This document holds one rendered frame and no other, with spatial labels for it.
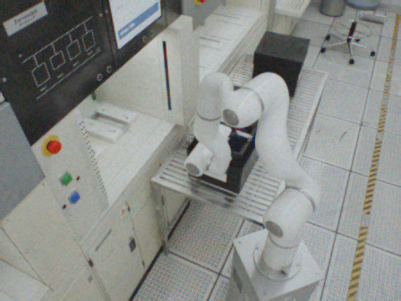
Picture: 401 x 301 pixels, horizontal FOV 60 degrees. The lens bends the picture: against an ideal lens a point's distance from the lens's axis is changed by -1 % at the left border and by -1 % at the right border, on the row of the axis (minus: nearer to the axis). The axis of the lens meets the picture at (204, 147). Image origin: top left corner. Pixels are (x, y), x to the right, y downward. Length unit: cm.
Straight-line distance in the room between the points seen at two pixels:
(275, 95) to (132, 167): 84
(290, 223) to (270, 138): 27
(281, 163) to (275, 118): 13
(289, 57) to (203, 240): 127
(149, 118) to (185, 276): 100
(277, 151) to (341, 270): 151
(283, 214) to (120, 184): 77
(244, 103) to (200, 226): 161
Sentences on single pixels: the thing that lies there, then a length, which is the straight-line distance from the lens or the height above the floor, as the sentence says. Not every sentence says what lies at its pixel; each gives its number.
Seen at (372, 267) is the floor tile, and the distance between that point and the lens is 253.
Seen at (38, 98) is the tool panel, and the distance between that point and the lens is 101.
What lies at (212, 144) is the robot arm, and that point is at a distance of 124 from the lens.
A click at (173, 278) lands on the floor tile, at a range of 227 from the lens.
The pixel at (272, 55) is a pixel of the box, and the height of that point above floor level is 101.
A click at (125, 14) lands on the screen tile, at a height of 156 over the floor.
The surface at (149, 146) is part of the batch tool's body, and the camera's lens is 171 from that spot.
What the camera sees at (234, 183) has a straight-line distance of 159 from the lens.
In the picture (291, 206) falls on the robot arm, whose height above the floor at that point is 118.
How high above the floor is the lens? 207
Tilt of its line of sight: 46 degrees down
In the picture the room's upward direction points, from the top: straight up
